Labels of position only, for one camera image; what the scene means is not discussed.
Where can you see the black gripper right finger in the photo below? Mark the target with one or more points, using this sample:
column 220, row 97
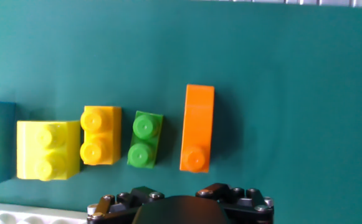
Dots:
column 246, row 202

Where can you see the orange sloped block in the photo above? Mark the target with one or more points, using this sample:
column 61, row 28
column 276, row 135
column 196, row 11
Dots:
column 197, row 124

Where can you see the green two-stud block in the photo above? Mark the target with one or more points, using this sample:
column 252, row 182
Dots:
column 144, row 140

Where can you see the white studded baseplate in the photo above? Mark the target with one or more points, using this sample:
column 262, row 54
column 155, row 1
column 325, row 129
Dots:
column 28, row 214

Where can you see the large lime yellow block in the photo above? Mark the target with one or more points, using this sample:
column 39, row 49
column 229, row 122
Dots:
column 46, row 149

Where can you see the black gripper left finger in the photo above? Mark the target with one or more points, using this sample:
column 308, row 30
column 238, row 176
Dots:
column 121, row 202

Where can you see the green cutting mat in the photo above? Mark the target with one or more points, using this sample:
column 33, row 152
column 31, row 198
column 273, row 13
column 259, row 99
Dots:
column 293, row 93

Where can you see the yellow-orange two-stud block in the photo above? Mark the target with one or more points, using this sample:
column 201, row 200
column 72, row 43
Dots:
column 101, row 137

